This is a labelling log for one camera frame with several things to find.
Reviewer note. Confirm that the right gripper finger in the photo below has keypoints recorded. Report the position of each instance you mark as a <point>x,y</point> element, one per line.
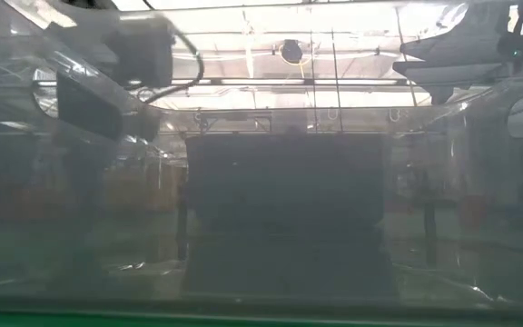
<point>447,73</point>
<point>461,41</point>

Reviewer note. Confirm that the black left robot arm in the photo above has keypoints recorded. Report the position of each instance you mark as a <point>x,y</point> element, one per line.
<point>84,43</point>

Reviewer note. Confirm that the gray plastic bin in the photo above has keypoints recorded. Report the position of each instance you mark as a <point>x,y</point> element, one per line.
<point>289,204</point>

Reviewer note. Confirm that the clear dark plastic bin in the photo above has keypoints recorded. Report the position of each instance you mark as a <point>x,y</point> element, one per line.
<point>261,302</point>

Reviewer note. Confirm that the green table mat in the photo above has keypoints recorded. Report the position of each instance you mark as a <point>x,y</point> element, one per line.
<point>62,320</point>

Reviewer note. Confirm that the metal overhead frame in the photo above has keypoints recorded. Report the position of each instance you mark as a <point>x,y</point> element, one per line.
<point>289,82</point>

